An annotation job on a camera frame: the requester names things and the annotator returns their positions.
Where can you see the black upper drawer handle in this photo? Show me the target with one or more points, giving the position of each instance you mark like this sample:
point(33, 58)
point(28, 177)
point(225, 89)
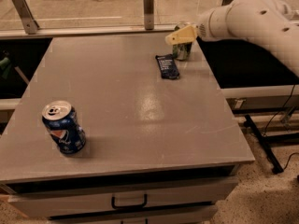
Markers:
point(130, 202)

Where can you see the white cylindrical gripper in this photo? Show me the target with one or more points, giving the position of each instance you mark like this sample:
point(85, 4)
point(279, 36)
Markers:
point(207, 27)

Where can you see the black metal stand leg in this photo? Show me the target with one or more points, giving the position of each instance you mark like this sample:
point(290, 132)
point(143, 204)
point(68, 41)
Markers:
point(267, 141)

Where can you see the lower grey drawer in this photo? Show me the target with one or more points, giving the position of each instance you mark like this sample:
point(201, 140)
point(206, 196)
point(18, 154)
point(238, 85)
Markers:
point(174, 215)

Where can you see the middle metal railing bracket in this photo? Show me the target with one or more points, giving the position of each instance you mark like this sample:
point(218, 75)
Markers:
point(148, 6)

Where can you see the upper grey drawer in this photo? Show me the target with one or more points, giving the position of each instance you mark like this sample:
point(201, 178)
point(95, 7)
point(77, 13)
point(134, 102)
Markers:
point(88, 201)

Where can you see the blue Pepsi can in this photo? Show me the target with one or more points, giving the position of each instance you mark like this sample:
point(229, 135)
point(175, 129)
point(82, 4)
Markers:
point(60, 120)

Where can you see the left metal railing bracket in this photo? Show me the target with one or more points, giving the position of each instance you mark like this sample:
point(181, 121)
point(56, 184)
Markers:
point(28, 21)

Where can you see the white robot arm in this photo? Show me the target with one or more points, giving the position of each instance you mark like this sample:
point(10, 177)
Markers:
point(265, 23)

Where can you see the dark blue rxbar wrapper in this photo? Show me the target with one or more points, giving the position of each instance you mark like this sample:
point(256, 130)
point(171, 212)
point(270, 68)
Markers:
point(167, 66)

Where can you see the green object at left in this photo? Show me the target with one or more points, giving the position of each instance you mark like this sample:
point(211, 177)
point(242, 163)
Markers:
point(5, 66)

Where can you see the green soda can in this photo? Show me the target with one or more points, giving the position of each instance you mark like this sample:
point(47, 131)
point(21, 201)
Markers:
point(182, 52)

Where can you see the grey drawer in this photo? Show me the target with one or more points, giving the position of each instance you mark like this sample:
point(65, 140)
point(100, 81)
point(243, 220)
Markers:
point(174, 215)
point(88, 201)

